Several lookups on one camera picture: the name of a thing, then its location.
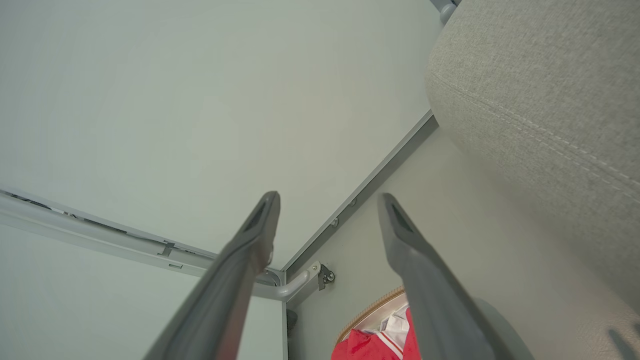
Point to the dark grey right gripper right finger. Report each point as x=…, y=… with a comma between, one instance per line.
x=430, y=295

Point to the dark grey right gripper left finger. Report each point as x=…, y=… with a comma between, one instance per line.
x=235, y=270

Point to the red and white garment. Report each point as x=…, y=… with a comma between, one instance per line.
x=362, y=347

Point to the grey fabric sofa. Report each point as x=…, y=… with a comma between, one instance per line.
x=545, y=90

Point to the white cloth basket liner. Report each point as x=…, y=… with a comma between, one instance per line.
x=396, y=322

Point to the white basket with brown rim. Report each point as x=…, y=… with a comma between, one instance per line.
x=367, y=310

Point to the grey aluminium panel edge strip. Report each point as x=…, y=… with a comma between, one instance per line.
x=360, y=192

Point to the small metal caster bracket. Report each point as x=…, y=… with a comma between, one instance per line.
x=326, y=276

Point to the grey metal pipe rail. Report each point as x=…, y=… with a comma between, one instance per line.
x=100, y=235

